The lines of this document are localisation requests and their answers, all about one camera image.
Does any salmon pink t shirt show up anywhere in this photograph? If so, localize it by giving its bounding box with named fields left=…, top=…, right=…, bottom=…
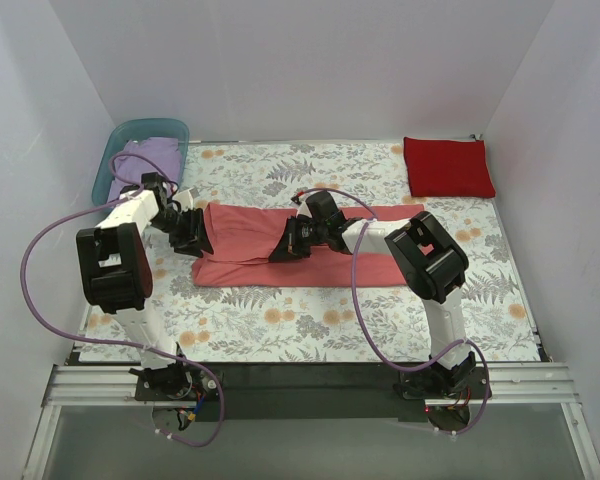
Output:
left=192, top=203, right=424, bottom=287

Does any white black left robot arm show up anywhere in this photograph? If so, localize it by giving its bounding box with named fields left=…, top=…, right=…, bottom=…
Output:
left=76, top=172, right=214, bottom=400

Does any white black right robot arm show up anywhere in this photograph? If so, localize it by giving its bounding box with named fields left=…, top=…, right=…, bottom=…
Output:
left=268, top=189, right=476, bottom=398

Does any lilac t shirt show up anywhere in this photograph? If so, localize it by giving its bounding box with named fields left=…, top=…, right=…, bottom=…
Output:
left=113, top=137, right=183, bottom=184

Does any floral patterned table mat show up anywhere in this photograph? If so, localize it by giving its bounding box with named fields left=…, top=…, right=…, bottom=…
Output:
left=78, top=139, right=541, bottom=365

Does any teal plastic basket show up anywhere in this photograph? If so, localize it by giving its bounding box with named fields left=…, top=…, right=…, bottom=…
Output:
left=91, top=118, right=190, bottom=206

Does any folded red t shirt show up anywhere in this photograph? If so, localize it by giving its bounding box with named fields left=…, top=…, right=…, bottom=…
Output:
left=403, top=137, right=496, bottom=199

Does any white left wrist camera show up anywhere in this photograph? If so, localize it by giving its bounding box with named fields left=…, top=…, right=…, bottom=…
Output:
left=171, top=188, right=199, bottom=212

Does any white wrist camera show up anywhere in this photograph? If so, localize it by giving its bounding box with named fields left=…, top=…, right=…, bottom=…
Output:
left=296, top=195, right=322, bottom=221
left=171, top=188, right=199, bottom=212

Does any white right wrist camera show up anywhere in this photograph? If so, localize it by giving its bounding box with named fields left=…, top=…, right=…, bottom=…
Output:
left=296, top=195, right=322, bottom=221

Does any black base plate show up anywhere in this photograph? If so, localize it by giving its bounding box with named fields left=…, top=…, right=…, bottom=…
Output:
left=129, top=362, right=491, bottom=422

